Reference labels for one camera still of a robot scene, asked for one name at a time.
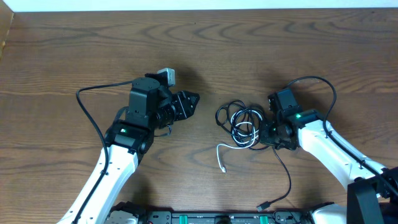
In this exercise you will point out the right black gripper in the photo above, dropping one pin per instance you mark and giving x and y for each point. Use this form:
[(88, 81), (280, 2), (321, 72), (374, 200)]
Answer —
[(268, 135)]

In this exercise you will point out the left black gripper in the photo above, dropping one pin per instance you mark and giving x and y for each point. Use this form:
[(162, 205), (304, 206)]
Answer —
[(179, 106)]

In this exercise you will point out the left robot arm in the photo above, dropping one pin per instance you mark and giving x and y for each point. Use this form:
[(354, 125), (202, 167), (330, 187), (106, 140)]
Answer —
[(151, 106)]

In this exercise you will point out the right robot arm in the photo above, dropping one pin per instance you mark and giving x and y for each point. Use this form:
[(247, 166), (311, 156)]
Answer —
[(371, 187)]

